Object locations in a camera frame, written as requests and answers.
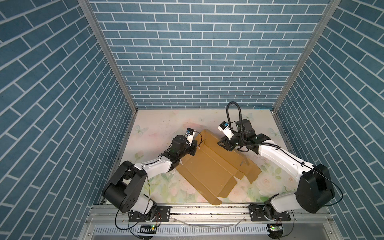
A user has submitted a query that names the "brown cardboard box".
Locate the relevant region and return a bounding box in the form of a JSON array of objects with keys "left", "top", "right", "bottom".
[{"left": 176, "top": 129, "right": 262, "bottom": 206}]

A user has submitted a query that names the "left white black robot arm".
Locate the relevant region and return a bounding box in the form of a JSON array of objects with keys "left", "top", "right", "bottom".
[{"left": 102, "top": 134, "right": 198, "bottom": 218}]

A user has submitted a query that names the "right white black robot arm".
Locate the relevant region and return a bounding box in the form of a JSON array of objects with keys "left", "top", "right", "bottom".
[{"left": 218, "top": 120, "right": 336, "bottom": 221}]

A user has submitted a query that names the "floral table mat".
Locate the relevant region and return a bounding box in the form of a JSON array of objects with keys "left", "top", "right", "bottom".
[{"left": 121, "top": 109, "right": 298, "bottom": 204}]

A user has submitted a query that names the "left green circuit board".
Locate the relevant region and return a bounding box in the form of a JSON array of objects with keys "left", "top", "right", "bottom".
[{"left": 138, "top": 225, "right": 158, "bottom": 235}]

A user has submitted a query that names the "green circuit board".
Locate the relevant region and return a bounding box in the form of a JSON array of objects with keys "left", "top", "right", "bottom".
[
  {"left": 268, "top": 224, "right": 284, "bottom": 232},
  {"left": 138, "top": 225, "right": 158, "bottom": 235}
]

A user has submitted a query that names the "right green circuit board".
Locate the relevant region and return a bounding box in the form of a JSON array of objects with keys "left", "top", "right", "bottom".
[{"left": 268, "top": 224, "right": 284, "bottom": 232}]

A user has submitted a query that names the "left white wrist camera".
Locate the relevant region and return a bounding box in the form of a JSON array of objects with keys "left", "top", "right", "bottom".
[{"left": 185, "top": 128, "right": 195, "bottom": 143}]

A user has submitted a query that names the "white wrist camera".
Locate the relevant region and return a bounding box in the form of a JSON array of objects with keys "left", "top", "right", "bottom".
[
  {"left": 218, "top": 121, "right": 234, "bottom": 140},
  {"left": 185, "top": 128, "right": 195, "bottom": 143}
]

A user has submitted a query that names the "right black camera cable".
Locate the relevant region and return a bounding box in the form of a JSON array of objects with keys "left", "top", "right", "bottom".
[{"left": 225, "top": 101, "right": 244, "bottom": 145}]

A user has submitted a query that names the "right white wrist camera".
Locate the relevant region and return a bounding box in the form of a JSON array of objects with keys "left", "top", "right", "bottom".
[{"left": 218, "top": 121, "right": 234, "bottom": 140}]

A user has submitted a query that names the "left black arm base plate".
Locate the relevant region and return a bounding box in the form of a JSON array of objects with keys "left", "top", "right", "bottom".
[{"left": 129, "top": 205, "right": 172, "bottom": 223}]

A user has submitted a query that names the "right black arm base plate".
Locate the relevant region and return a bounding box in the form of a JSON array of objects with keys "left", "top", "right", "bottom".
[{"left": 248, "top": 204, "right": 291, "bottom": 222}]

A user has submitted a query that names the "white slotted cable duct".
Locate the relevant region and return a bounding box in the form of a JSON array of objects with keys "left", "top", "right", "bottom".
[{"left": 94, "top": 224, "right": 269, "bottom": 237}]

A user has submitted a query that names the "aluminium mounting rail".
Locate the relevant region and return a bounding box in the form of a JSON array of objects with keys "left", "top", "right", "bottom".
[{"left": 86, "top": 203, "right": 333, "bottom": 228}]

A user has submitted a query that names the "right aluminium corner post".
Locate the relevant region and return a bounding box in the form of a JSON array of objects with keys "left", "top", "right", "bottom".
[{"left": 272, "top": 0, "right": 341, "bottom": 115}]

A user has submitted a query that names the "aluminium corner post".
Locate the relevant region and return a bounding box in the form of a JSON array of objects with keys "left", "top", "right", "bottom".
[
  {"left": 78, "top": 0, "right": 138, "bottom": 114},
  {"left": 272, "top": 0, "right": 341, "bottom": 115}
]

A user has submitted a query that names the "left aluminium corner post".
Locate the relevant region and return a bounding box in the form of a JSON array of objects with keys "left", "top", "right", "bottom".
[{"left": 78, "top": 0, "right": 138, "bottom": 114}]

